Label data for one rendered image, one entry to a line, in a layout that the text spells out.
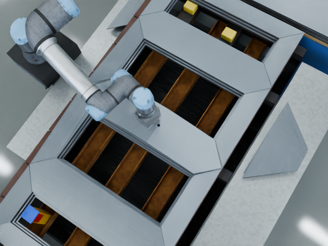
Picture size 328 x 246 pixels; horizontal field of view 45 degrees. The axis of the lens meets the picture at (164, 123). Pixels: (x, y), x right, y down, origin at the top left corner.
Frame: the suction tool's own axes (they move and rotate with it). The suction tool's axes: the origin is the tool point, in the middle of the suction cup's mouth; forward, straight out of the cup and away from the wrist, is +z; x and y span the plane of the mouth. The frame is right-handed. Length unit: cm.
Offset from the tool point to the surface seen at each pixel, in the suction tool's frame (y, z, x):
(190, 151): 1.3, 2.3, -21.6
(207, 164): 1.6, 4.1, -30.9
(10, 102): -37, 92, 114
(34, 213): -62, 3, 13
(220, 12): 67, 8, 13
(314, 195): 45, 91, -87
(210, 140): 10.7, 3.3, -25.3
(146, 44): 31.1, 8.6, 30.5
